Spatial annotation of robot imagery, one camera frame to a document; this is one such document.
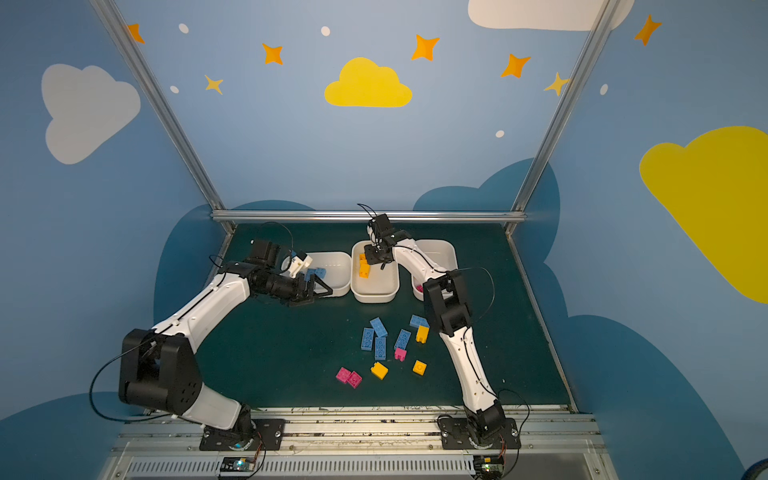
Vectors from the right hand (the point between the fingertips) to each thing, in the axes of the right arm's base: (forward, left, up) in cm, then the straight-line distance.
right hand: (373, 252), depth 105 cm
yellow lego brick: (-2, +4, -5) cm, 6 cm away
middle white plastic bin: (-9, -4, -7) cm, 12 cm away
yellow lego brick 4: (-39, -5, -6) cm, 40 cm away
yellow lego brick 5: (-37, -17, -7) cm, 41 cm away
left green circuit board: (-63, +28, -7) cm, 69 cm away
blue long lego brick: (-24, +14, +19) cm, 34 cm away
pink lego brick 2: (-35, -11, -5) cm, 37 cm away
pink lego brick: (-11, -17, -4) cm, 21 cm away
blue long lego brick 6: (-30, -12, -6) cm, 32 cm away
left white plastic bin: (-4, +13, -6) cm, 15 cm away
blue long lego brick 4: (-30, -1, -7) cm, 30 cm away
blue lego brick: (-23, -16, -6) cm, 29 cm away
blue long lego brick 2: (-7, +18, -4) cm, 20 cm away
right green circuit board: (-60, -33, -9) cm, 69 cm away
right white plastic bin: (+4, -26, -5) cm, 26 cm away
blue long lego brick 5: (-32, -5, -7) cm, 33 cm away
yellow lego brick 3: (-28, -18, -5) cm, 33 cm away
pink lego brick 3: (-41, +5, -5) cm, 42 cm away
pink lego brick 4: (-42, +2, -6) cm, 42 cm away
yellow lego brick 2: (-5, +3, -6) cm, 8 cm away
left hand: (-24, +12, +9) cm, 28 cm away
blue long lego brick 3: (-26, -4, -6) cm, 27 cm away
